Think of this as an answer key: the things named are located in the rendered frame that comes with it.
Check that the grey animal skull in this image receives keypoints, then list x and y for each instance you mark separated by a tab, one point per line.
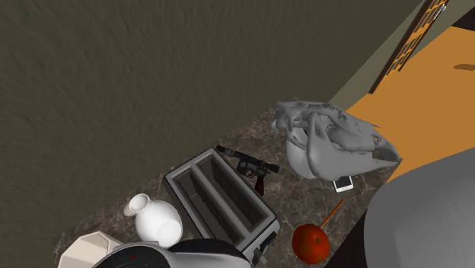
330	144

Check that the black toy blaster pistol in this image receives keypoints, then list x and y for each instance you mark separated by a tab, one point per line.
251	167

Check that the white ceramic vase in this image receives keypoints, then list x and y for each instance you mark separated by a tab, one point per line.
157	221

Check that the grey two-slot toaster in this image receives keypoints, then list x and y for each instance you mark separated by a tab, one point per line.
222	202

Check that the wooden door with panes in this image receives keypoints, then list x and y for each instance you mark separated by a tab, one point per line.
408	41

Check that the white smartphone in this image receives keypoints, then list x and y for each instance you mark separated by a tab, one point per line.
343	183

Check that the orange pencil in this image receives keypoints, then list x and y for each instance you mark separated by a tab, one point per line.
333	213

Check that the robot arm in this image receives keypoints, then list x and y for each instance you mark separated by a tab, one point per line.
426	219

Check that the red apple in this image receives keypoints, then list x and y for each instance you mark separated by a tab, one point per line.
310	244

